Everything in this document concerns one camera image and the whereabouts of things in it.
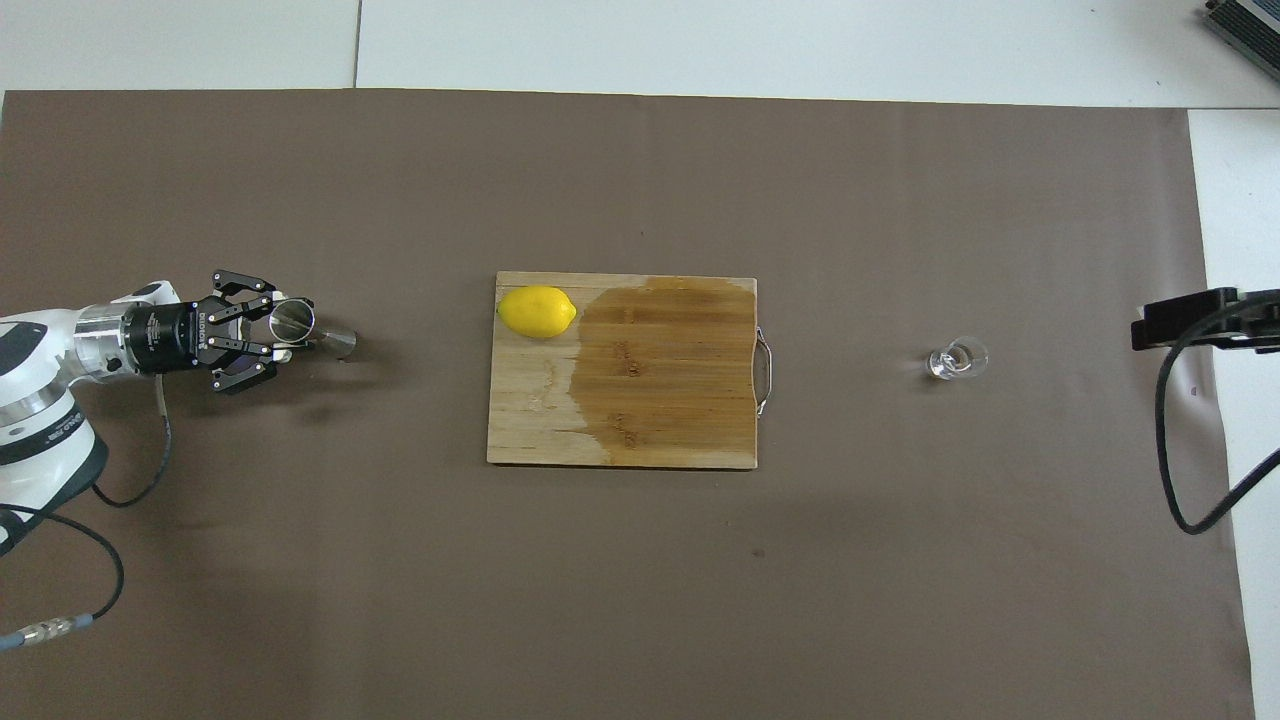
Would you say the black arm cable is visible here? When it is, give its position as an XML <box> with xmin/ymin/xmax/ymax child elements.
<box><xmin>0</xmin><ymin>375</ymin><xmax>176</xmax><ymax>651</ymax></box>
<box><xmin>1154</xmin><ymin>298</ymin><xmax>1280</xmax><ymax>537</ymax></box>

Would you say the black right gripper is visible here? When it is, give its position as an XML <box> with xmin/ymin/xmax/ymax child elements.
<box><xmin>1130</xmin><ymin>287</ymin><xmax>1280</xmax><ymax>354</ymax></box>

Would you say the brown table mat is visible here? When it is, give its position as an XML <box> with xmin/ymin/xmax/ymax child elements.
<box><xmin>0</xmin><ymin>88</ymin><xmax>1256</xmax><ymax>720</ymax></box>

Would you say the grey metal device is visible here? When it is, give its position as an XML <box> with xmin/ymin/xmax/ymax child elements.
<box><xmin>1203</xmin><ymin>0</ymin><xmax>1280</xmax><ymax>83</ymax></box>

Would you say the steel double jigger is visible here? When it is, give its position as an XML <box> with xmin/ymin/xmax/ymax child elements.
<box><xmin>268</xmin><ymin>297</ymin><xmax>358</xmax><ymax>361</ymax></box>

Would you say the yellow lemon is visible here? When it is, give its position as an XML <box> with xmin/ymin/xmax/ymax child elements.
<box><xmin>497</xmin><ymin>285</ymin><xmax>579</xmax><ymax>341</ymax></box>

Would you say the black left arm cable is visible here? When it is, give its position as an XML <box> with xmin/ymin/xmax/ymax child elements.
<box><xmin>0</xmin><ymin>375</ymin><xmax>176</xmax><ymax>651</ymax></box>

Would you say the wooden cutting board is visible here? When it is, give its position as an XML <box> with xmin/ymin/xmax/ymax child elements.
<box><xmin>486</xmin><ymin>270</ymin><xmax>776</xmax><ymax>471</ymax></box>

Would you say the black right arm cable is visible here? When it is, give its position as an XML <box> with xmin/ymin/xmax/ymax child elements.
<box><xmin>1154</xmin><ymin>298</ymin><xmax>1280</xmax><ymax>537</ymax></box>

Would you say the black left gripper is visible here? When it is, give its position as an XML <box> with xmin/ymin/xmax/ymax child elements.
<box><xmin>122</xmin><ymin>267</ymin><xmax>314</xmax><ymax>395</ymax></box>

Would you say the small clear glass cup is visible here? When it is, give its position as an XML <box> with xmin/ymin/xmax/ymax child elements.
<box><xmin>927</xmin><ymin>337</ymin><xmax>991</xmax><ymax>382</ymax></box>

